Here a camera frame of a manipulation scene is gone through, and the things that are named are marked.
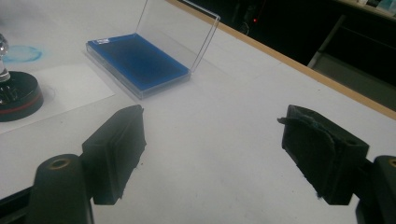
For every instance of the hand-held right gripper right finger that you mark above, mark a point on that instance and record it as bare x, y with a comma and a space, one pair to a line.
323, 155

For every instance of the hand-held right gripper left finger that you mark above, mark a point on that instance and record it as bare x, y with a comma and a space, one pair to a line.
115, 155

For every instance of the white paper sheet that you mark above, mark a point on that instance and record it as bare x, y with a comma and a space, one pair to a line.
77, 87

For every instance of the blue ink pad clear case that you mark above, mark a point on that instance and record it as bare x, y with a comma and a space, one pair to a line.
140, 62

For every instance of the large white table covering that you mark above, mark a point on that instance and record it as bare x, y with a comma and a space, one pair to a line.
218, 140

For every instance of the small clear blue object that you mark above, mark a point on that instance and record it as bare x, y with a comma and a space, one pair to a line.
35, 58

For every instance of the white frame desk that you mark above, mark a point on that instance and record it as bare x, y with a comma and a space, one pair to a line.
342, 74

